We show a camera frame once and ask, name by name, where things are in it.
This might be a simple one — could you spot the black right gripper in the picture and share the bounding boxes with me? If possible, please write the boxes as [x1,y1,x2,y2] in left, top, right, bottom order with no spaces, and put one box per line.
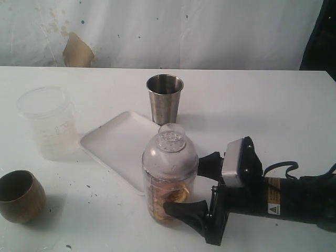
[163,152,267,246]

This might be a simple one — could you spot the clear plastic shaker jar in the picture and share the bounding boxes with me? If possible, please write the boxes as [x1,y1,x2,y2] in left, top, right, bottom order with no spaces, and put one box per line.
[143,171,196,225]

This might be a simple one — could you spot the clear plastic dome lid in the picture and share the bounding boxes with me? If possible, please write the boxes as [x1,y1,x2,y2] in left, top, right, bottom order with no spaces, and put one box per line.
[142,123,199,181]

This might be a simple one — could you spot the stainless steel cup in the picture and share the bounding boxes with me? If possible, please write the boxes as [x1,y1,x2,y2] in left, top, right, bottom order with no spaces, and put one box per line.
[146,74,184,125]

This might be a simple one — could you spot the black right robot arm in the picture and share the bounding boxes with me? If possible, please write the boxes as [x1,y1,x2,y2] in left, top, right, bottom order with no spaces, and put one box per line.
[163,152,335,246]

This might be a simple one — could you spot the gold coins in jar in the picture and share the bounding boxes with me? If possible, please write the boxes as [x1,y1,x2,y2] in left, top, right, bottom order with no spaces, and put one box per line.
[146,182,190,224]

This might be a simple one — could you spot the white rectangular tray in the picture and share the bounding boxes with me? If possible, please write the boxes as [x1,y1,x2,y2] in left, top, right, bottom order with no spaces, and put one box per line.
[79,111,160,196]

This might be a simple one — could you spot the translucent plastic measuring cup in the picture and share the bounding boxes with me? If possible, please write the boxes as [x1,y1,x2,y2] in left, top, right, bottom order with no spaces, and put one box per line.
[17,86,78,161]

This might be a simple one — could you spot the white backdrop sheet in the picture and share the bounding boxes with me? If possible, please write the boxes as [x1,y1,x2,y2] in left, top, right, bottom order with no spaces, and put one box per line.
[1,1,323,70]

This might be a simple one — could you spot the brass gold cup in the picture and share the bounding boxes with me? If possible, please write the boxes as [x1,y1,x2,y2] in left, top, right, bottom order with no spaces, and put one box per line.
[1,170,46,224]

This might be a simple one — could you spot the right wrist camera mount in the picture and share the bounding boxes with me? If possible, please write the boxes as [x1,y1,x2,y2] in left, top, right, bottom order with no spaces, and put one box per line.
[222,136,263,188]

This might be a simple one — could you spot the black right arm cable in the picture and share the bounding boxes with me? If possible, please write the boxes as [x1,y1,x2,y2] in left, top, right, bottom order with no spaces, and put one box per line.
[262,162,300,180]

